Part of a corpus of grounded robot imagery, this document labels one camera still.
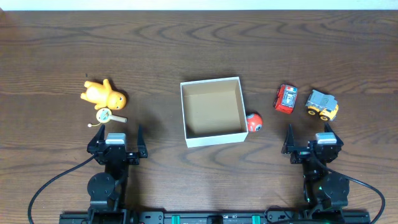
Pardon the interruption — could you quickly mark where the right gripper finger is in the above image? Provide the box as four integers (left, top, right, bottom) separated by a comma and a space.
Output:
324, 123, 344, 145
283, 124, 295, 148

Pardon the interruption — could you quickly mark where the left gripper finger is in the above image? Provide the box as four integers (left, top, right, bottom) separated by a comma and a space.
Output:
137, 125, 147, 152
88, 124, 105, 146

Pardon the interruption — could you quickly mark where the wooden mouse rattle drum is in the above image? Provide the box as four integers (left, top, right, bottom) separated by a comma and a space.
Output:
88, 108, 127, 128

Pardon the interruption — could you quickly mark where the yellow grey toy dump truck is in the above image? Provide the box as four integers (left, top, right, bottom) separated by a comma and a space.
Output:
305, 90, 339, 121

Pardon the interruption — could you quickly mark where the orange dinosaur toy figure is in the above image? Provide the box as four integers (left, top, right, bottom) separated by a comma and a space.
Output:
80, 79, 127, 110

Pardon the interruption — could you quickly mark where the red toy ball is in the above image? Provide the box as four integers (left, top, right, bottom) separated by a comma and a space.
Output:
246, 113, 263, 132

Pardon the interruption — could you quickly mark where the red toy fire truck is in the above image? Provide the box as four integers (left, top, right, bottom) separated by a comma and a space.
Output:
273, 84, 298, 114

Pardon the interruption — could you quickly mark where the white cardboard box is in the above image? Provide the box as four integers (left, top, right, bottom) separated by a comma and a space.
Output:
180, 77, 249, 147

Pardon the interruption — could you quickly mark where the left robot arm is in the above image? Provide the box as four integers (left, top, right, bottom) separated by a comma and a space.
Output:
86, 125, 148, 224

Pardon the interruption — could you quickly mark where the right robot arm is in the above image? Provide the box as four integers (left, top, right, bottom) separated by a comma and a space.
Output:
282, 123, 349, 222

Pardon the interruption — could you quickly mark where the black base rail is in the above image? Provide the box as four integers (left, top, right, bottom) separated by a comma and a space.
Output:
58, 208, 371, 224

